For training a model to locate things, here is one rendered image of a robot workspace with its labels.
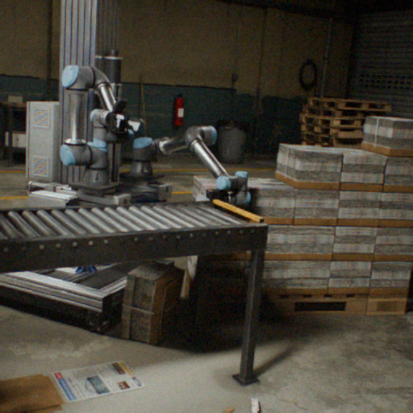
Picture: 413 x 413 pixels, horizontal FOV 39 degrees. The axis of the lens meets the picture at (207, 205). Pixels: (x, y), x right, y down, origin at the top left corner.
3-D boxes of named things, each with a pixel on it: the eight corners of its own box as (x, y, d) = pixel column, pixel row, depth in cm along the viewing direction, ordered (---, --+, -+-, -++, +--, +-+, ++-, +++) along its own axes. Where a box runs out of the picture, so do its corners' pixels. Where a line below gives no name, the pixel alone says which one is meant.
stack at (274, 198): (183, 294, 402) (192, 174, 385) (341, 294, 429) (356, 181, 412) (194, 318, 366) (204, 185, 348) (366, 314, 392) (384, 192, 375)
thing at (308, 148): (278, 144, 392) (279, 143, 392) (318, 147, 399) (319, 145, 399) (300, 152, 358) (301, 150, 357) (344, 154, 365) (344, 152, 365)
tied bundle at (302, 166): (273, 178, 397) (277, 144, 393) (314, 180, 405) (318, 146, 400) (295, 189, 362) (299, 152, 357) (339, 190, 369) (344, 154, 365)
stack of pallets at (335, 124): (344, 169, 1117) (352, 99, 1090) (383, 177, 1041) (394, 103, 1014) (291, 170, 1042) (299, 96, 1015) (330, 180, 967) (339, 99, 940)
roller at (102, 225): (85, 217, 285) (86, 206, 284) (123, 243, 246) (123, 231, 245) (76, 218, 283) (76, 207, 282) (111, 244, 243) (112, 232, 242)
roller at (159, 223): (135, 214, 298) (136, 205, 297) (178, 239, 259) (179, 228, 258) (127, 214, 296) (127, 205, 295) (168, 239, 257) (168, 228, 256)
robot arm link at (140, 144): (128, 157, 379) (129, 136, 376) (144, 156, 388) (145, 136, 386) (140, 160, 371) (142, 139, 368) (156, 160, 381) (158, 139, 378)
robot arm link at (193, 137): (181, 122, 344) (229, 181, 324) (194, 122, 352) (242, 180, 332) (173, 136, 351) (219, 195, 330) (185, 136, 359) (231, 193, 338)
